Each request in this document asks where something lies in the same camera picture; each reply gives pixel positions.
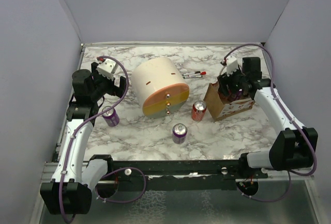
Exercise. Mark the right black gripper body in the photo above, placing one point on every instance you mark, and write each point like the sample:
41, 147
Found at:
238, 79

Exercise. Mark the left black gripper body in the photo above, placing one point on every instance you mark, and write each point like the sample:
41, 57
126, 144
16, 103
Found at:
103, 85

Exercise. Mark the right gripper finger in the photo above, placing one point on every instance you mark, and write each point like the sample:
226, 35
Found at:
234, 96
223, 85

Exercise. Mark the purple can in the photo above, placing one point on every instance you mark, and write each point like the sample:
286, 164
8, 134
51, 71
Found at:
110, 116
239, 94
179, 133

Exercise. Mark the red can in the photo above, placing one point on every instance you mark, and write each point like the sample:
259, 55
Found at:
198, 110
225, 99

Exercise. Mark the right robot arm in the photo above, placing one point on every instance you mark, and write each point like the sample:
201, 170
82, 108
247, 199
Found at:
295, 144

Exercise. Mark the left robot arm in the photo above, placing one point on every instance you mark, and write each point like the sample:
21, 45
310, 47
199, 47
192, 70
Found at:
70, 188

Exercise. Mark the red capped marker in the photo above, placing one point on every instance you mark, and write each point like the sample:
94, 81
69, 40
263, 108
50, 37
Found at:
202, 74

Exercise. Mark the cream cylindrical container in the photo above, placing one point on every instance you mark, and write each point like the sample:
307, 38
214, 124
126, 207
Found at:
159, 87

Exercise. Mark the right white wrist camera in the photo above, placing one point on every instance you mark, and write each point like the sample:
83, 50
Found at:
230, 66

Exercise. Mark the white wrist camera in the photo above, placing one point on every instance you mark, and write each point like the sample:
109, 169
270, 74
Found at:
107, 68
230, 66

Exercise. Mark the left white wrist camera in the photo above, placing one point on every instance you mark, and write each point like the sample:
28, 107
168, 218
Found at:
107, 68

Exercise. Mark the black base frame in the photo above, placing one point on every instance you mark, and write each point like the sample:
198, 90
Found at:
177, 175

